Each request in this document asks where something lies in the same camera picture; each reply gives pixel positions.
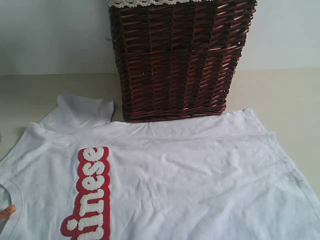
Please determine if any orange neck label tag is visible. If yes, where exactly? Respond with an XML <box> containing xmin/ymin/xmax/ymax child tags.
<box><xmin>0</xmin><ymin>205</ymin><xmax>16</xmax><ymax>220</ymax></box>

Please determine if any white t-shirt red lettering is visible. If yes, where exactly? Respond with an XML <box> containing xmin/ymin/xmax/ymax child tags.
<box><xmin>0</xmin><ymin>93</ymin><xmax>320</xmax><ymax>240</ymax></box>

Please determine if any dark red wicker basket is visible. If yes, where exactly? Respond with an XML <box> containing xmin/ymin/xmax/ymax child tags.
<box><xmin>108</xmin><ymin>0</ymin><xmax>258</xmax><ymax>122</ymax></box>

